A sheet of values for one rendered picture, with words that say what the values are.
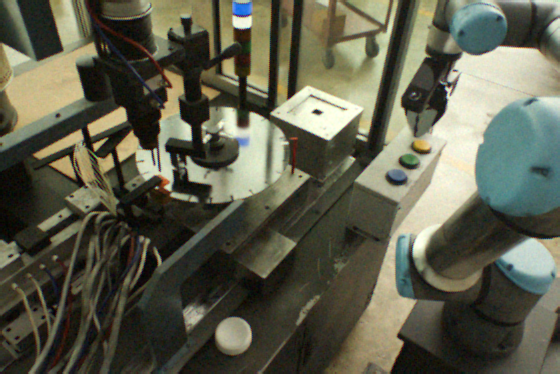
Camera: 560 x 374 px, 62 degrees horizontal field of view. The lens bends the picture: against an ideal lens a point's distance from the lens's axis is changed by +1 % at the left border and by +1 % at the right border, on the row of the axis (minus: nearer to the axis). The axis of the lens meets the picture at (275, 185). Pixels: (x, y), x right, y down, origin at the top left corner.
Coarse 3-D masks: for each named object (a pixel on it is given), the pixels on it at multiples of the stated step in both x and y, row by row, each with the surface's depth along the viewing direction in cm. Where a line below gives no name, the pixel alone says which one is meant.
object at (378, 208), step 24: (408, 144) 114; (432, 144) 114; (384, 168) 107; (432, 168) 116; (360, 192) 104; (384, 192) 101; (408, 192) 102; (360, 216) 108; (384, 216) 104; (384, 240) 108
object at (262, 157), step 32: (224, 128) 107; (256, 128) 107; (160, 160) 98; (192, 160) 98; (256, 160) 99; (288, 160) 99; (160, 192) 91; (192, 192) 91; (224, 192) 91; (256, 192) 92
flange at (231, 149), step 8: (232, 136) 103; (216, 144) 98; (224, 144) 100; (232, 144) 101; (216, 152) 98; (224, 152) 99; (232, 152) 99; (200, 160) 97; (208, 160) 97; (216, 160) 97; (224, 160) 97; (232, 160) 98
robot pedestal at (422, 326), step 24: (432, 312) 97; (552, 312) 98; (408, 336) 92; (432, 336) 93; (528, 336) 94; (408, 360) 98; (432, 360) 93; (456, 360) 89; (480, 360) 89; (504, 360) 90; (528, 360) 90
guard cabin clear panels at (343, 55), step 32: (64, 0) 172; (160, 0) 154; (224, 0) 138; (256, 0) 131; (288, 0) 124; (320, 0) 119; (352, 0) 113; (384, 0) 109; (64, 32) 178; (160, 32) 163; (224, 32) 145; (256, 32) 137; (288, 32) 130; (320, 32) 124; (352, 32) 118; (384, 32) 113; (416, 32) 108; (224, 64) 152; (256, 64) 144; (288, 64) 136; (320, 64) 129; (352, 64) 123; (416, 64) 112; (352, 96) 129
